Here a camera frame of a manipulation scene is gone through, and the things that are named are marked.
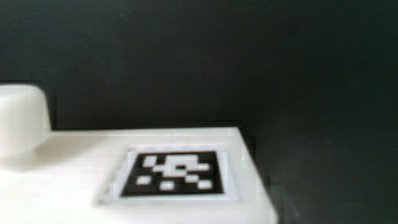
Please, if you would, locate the white front drawer tray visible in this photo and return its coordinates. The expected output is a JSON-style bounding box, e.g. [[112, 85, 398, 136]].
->
[[0, 84, 279, 224]]

